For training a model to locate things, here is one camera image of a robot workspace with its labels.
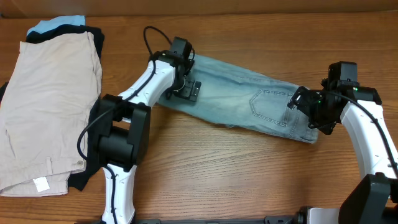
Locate beige shorts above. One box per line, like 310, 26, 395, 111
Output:
0, 30, 103, 197

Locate black garment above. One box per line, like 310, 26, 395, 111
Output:
0, 24, 105, 192

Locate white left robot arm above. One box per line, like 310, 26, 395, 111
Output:
93, 37, 201, 223

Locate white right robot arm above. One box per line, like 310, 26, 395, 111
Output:
287, 61, 397, 223

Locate light blue denim shorts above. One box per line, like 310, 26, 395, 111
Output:
158, 55, 318, 144

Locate light blue shirt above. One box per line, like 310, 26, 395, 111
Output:
27, 15, 86, 35

